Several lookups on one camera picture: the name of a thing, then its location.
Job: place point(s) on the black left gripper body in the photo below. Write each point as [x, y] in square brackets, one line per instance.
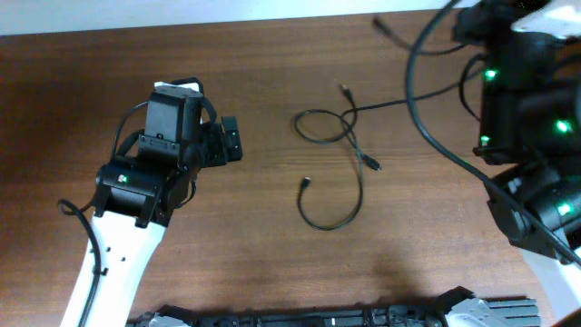
[213, 146]

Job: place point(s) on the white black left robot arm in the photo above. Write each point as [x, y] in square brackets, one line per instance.
[149, 175]

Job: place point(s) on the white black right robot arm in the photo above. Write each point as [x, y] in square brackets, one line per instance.
[530, 123]

